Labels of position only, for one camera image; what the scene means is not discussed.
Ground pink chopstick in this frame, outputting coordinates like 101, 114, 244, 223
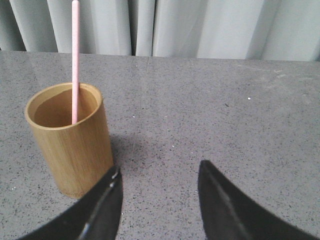
71, 0, 80, 124

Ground grey curtain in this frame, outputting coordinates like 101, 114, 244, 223
0, 0, 320, 61

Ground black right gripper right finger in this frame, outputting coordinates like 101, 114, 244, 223
197, 160, 315, 240

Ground bamboo cylinder holder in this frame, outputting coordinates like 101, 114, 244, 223
25, 82, 114, 199

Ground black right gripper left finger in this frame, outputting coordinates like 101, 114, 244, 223
20, 166, 123, 240

